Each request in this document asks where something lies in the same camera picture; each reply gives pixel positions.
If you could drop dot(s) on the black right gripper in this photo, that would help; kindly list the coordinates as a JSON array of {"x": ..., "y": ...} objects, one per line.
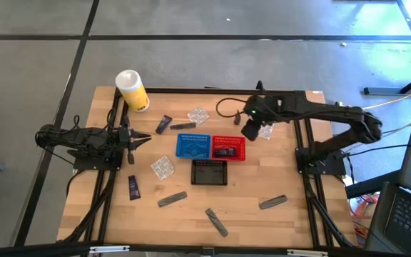
[{"x": 252, "y": 130}]

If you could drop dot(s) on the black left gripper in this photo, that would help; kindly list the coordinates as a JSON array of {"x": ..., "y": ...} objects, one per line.
[{"x": 130, "y": 142}]

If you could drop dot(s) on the dark blue toiletry tube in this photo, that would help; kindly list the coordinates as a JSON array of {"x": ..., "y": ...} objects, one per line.
[
  {"x": 237, "y": 118},
  {"x": 225, "y": 152}
]

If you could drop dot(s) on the black marker pen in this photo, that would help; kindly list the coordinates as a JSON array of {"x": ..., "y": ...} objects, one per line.
[{"x": 163, "y": 125}]

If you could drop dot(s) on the black comb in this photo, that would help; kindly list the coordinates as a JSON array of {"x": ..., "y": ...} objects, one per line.
[
  {"x": 273, "y": 202},
  {"x": 216, "y": 222},
  {"x": 183, "y": 126},
  {"x": 172, "y": 199}
]

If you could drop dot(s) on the dark purple packet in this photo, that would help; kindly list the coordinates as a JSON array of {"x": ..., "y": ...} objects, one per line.
[{"x": 134, "y": 189}]

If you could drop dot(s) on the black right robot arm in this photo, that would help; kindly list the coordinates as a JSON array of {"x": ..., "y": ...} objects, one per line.
[{"x": 334, "y": 110}]

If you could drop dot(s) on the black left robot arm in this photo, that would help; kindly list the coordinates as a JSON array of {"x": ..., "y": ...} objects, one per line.
[{"x": 84, "y": 137}]

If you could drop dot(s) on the red plastic basket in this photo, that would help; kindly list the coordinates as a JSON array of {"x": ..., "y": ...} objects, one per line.
[{"x": 228, "y": 142}]

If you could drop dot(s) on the yellow white wipes canister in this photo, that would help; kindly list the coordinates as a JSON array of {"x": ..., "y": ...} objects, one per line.
[{"x": 134, "y": 94}]

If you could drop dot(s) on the blue plastic basket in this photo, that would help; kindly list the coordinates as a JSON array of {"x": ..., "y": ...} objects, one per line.
[{"x": 193, "y": 137}]

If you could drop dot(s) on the black plastic basket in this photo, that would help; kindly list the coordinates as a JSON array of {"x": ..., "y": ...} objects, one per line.
[{"x": 193, "y": 173}]

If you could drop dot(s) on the black desk foot bar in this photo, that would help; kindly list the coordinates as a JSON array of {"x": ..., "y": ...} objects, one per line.
[{"x": 369, "y": 185}]

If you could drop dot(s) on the black laptop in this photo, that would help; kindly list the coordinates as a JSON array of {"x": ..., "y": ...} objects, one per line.
[{"x": 405, "y": 221}]

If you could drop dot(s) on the black frame bracket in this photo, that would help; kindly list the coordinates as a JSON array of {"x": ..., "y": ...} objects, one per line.
[{"x": 259, "y": 86}]

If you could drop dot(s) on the dark desk leg frame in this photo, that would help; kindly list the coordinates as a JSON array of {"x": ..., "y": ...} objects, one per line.
[{"x": 380, "y": 91}]

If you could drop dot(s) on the black camera mount beam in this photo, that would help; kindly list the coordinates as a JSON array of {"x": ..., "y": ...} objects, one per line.
[{"x": 30, "y": 250}]

